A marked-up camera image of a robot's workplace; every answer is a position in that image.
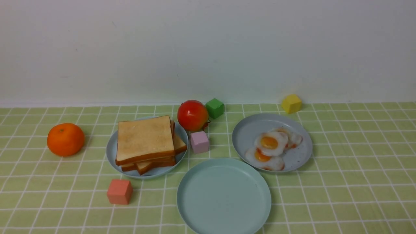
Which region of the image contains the toast slice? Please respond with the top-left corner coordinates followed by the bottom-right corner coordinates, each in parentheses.
top-left (171, 120), bottom-right (187, 155)
top-left (120, 163), bottom-right (137, 172)
top-left (115, 115), bottom-right (175, 166)
top-left (134, 156), bottom-right (176, 176)

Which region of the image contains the fried egg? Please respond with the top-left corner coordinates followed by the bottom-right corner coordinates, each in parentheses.
top-left (271, 127), bottom-right (303, 151)
top-left (254, 131), bottom-right (289, 157)
top-left (244, 148), bottom-right (285, 171)

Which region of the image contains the green cube block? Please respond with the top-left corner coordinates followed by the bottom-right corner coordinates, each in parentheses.
top-left (205, 98), bottom-right (225, 119)

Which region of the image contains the red tomato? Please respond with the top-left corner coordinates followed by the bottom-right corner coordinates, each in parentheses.
top-left (177, 100), bottom-right (211, 132)

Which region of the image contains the pink cube block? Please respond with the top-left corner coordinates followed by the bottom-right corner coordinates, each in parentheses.
top-left (190, 131), bottom-right (210, 154)

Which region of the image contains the grey-blue egg plate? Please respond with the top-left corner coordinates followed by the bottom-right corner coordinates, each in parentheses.
top-left (232, 113), bottom-right (313, 173)

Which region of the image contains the teal empty serving plate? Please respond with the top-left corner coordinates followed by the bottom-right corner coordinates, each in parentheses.
top-left (177, 158), bottom-right (272, 234)

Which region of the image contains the yellow cube block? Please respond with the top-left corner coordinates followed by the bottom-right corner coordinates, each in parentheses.
top-left (281, 94), bottom-right (303, 114)

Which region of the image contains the light blue bread plate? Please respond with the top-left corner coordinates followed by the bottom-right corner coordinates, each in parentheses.
top-left (106, 121), bottom-right (190, 179)

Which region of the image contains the salmon red cube block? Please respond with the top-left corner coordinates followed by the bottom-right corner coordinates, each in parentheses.
top-left (107, 179), bottom-right (133, 205)

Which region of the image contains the orange mandarin fruit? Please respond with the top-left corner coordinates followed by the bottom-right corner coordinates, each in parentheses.
top-left (46, 123), bottom-right (85, 157)

